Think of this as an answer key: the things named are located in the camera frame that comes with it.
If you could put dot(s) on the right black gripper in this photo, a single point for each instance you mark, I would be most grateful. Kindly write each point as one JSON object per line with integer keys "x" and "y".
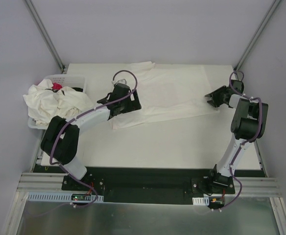
{"x": 216, "y": 96}

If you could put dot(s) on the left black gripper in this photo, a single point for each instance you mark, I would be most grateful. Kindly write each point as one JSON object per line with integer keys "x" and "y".
{"x": 132, "y": 105}

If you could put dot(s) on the white red-print t-shirt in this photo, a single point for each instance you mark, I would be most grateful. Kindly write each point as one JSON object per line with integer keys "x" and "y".
{"x": 167, "y": 94}

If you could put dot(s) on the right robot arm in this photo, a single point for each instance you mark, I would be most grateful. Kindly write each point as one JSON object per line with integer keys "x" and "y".
{"x": 248, "y": 124}

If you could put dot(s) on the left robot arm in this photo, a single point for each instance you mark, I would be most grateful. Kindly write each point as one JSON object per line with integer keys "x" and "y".
{"x": 60, "y": 141}

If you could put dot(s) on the white plastic laundry basket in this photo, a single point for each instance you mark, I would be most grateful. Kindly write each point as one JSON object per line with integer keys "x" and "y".
{"x": 59, "y": 78}

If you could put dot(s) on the pink t-shirt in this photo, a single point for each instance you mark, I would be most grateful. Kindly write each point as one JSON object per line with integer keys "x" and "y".
{"x": 56, "y": 86}

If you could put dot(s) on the white t-shirt pile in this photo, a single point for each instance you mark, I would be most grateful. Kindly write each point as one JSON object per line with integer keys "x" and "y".
{"x": 57, "y": 102}

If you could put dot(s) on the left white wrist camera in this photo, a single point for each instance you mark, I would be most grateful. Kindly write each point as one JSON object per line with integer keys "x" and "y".
{"x": 121, "y": 81}

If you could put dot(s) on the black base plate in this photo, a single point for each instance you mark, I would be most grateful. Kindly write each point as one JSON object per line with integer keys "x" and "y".
{"x": 149, "y": 185}

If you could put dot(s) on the right aluminium frame post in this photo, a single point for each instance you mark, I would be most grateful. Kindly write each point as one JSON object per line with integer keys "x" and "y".
{"x": 258, "y": 33}

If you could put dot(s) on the aluminium frame post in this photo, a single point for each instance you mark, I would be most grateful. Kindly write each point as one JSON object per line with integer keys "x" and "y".
{"x": 44, "y": 33}
{"x": 258, "y": 33}

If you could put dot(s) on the aluminium front rail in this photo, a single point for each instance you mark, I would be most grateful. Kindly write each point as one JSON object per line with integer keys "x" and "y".
{"x": 55, "y": 182}

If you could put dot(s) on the right white cable duct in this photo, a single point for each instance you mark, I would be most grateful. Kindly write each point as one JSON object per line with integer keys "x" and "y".
{"x": 200, "y": 201}

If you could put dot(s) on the white cable duct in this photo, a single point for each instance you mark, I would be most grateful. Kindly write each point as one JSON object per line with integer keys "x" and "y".
{"x": 63, "y": 197}
{"x": 200, "y": 201}

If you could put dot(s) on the left white cable duct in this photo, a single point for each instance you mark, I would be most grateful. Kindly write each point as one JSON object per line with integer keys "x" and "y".
{"x": 63, "y": 197}

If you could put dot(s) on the left aluminium frame post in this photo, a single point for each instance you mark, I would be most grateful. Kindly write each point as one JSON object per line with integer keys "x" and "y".
{"x": 44, "y": 33}

